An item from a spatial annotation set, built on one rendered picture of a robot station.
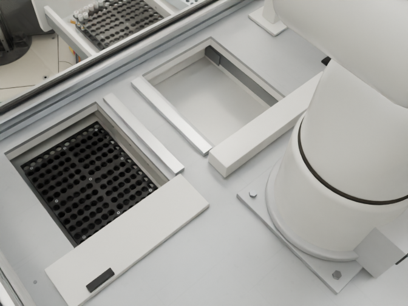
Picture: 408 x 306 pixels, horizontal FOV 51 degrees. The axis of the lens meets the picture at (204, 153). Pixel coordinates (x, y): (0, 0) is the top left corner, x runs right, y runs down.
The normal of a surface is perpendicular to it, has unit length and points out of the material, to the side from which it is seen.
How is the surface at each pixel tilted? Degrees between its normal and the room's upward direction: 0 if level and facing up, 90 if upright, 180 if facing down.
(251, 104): 0
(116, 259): 0
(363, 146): 73
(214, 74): 0
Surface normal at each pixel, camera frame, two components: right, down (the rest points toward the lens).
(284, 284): 0.05, -0.55
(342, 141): -0.70, 0.35
